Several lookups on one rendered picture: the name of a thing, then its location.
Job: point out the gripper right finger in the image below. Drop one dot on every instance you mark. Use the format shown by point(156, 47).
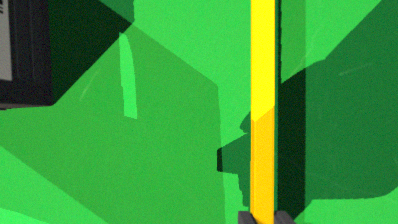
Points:
point(282, 217)

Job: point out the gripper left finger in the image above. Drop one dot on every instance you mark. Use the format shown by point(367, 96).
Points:
point(244, 217)

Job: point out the yellow bar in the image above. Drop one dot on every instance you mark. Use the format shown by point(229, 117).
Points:
point(262, 109)

